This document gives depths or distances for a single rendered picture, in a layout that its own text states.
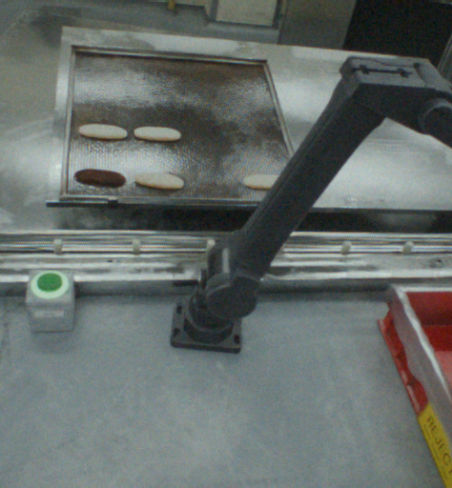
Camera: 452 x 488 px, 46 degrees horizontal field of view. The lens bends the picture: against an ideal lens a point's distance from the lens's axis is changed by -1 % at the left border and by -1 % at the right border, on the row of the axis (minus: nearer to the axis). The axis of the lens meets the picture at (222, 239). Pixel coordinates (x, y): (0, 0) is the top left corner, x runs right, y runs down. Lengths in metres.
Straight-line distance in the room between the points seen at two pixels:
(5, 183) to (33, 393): 0.52
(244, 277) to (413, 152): 0.74
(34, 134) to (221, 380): 0.78
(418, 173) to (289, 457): 0.76
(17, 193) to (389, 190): 0.81
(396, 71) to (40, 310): 0.61
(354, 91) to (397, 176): 0.69
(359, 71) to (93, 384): 0.58
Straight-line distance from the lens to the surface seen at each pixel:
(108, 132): 1.19
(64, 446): 0.82
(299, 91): 1.45
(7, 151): 1.34
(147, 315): 0.95
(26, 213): 1.15
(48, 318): 0.91
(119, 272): 0.96
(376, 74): 0.66
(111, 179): 1.09
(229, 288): 0.79
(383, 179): 1.29
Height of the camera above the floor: 1.55
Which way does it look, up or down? 41 degrees down
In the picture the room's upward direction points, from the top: 12 degrees clockwise
